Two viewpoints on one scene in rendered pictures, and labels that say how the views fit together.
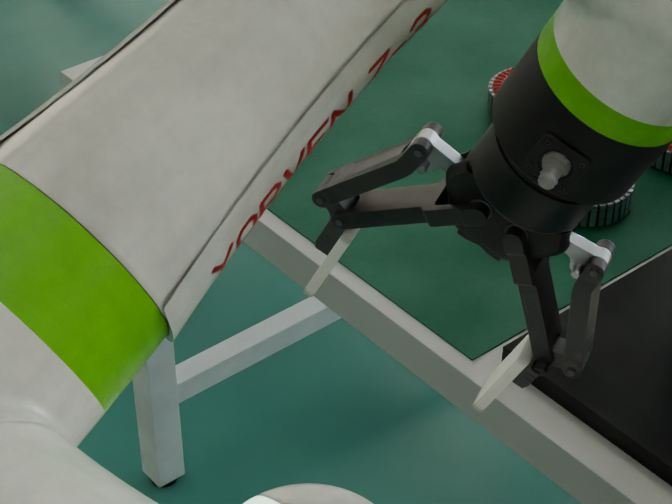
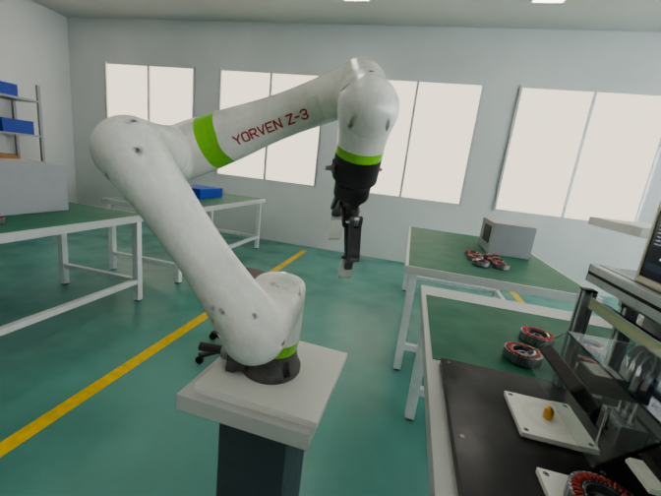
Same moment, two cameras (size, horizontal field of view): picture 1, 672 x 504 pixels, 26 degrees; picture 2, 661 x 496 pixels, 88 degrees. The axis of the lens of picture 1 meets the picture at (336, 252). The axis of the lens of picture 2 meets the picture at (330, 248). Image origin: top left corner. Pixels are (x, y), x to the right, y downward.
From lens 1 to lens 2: 0.82 m
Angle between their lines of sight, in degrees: 52
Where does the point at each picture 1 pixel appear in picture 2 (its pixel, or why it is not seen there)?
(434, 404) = not seen: hidden behind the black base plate
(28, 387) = (186, 132)
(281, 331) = not seen: hidden behind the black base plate
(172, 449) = (412, 408)
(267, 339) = not seen: hidden behind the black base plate
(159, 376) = (415, 382)
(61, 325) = (197, 125)
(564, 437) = (432, 383)
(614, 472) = (434, 397)
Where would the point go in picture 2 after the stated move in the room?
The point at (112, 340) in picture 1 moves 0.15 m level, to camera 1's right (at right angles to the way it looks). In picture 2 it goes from (204, 134) to (230, 133)
